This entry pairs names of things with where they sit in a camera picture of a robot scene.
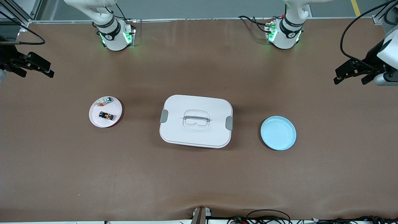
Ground pink round plate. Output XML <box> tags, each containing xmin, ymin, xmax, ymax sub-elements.
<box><xmin>89</xmin><ymin>96</ymin><xmax>123</xmax><ymax>128</ymax></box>

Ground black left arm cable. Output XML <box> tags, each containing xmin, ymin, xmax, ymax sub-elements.
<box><xmin>340</xmin><ymin>0</ymin><xmax>398</xmax><ymax>70</ymax></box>

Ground silver table edge rail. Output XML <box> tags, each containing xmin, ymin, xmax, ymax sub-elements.
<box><xmin>30</xmin><ymin>17</ymin><xmax>377</xmax><ymax>24</ymax></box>

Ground black cable bundle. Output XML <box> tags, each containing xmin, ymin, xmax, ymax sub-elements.
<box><xmin>227</xmin><ymin>209</ymin><xmax>293</xmax><ymax>224</ymax></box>
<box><xmin>311</xmin><ymin>216</ymin><xmax>398</xmax><ymax>224</ymax></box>

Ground grey camera mounting pole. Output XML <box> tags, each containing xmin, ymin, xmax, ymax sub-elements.
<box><xmin>191</xmin><ymin>206</ymin><xmax>212</xmax><ymax>224</ymax></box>

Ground light blue round plate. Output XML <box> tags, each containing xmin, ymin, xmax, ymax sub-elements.
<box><xmin>261</xmin><ymin>116</ymin><xmax>297</xmax><ymax>151</ymax></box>

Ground black base cable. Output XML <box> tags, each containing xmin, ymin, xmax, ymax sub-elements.
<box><xmin>238</xmin><ymin>15</ymin><xmax>280</xmax><ymax>34</ymax></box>
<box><xmin>106</xmin><ymin>2</ymin><xmax>137</xmax><ymax>22</ymax></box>

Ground aluminium frame corner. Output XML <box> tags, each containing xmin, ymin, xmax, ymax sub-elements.
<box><xmin>372</xmin><ymin>0</ymin><xmax>398</xmax><ymax>25</ymax></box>
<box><xmin>0</xmin><ymin>0</ymin><xmax>42</xmax><ymax>31</ymax></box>

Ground white lidded storage box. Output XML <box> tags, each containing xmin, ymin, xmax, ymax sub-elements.
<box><xmin>159</xmin><ymin>95</ymin><xmax>234</xmax><ymax>148</ymax></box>

